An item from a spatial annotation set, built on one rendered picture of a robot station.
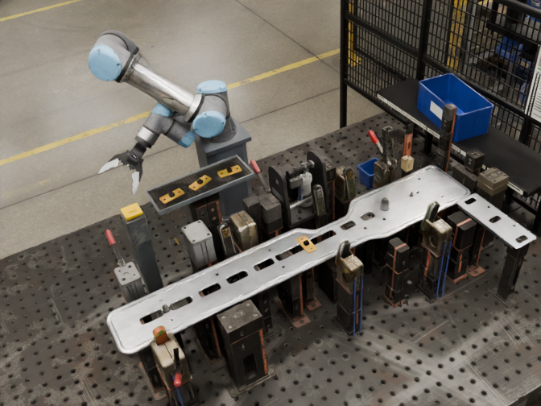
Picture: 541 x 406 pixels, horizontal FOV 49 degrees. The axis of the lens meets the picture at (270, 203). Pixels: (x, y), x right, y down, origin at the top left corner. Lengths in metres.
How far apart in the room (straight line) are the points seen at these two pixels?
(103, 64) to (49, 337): 1.03
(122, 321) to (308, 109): 3.04
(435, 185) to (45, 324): 1.58
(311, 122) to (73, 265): 2.42
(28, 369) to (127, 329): 0.54
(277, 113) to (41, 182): 1.80
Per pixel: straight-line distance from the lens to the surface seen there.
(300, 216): 2.23
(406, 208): 2.23
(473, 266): 2.46
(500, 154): 2.50
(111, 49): 2.17
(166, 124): 2.29
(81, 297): 2.50
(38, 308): 2.54
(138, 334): 1.91
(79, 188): 4.26
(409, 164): 2.36
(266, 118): 4.58
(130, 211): 2.08
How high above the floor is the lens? 2.46
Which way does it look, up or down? 41 degrees down
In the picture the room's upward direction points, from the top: 5 degrees counter-clockwise
